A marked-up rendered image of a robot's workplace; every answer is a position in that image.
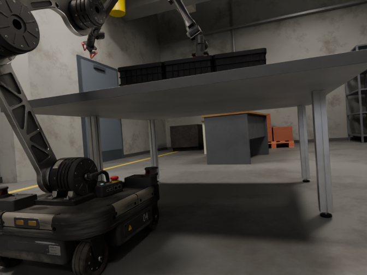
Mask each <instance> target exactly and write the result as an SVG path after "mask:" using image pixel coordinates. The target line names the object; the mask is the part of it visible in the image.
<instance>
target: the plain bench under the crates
mask: <svg viewBox="0 0 367 275"><path fill-rule="evenodd" d="M365 70H367V49H365V50H358V51H351V52H343V53H336V54H332V55H325V56H318V57H311V58H304V59H297V60H292V61H285V62H278V63H271V64H264V65H257V66H252V67H246V68H239V69H232V70H225V71H217V72H213V73H206V74H199V75H192V76H185V77H178V78H173V79H166V80H159V81H152V82H145V83H138V84H133V85H127V86H120V87H113V88H106V89H98V90H94V91H87V92H80V93H73V94H66V95H59V96H54V97H47V98H40V99H33V100H29V103H30V105H31V107H32V110H33V112H34V114H35V115H55V116H75V117H87V125H88V139H89V147H90V159H92V160H93V161H94V163H95V165H96V167H97V169H98V171H99V170H103V160H102V145H101V137H100V122H99V118H114V119H133V120H144V121H148V127H149V142H150V157H151V166H156V167H158V169H157V172H158V175H157V179H159V166H158V150H157V136H156V121H155V120H157V119H169V118H180V117H192V116H203V115H214V114H221V113H232V112H244V111H255V110H267V109H278V108H284V107H296V106H297V110H298V127H299V143H300V160H301V177H302V179H305V180H303V182H309V181H310V180H307V179H310V168H309V151H308V142H307V125H306V108H305V106H308V105H312V116H313V133H314V143H315V160H316V176H317V194H318V209H319V211H320V212H322V213H320V216H321V217H324V218H331V217H332V214H331V213H327V212H333V197H332V180H331V170H330V154H329V136H328V119H327V102H326V95H327V94H329V93H330V92H332V91H333V90H335V89H337V88H338V87H340V86H342V85H343V84H345V83H346V82H348V81H349V80H351V79H353V78H354V77H356V76H357V75H359V74H360V73H362V72H364V71H365Z"/></svg>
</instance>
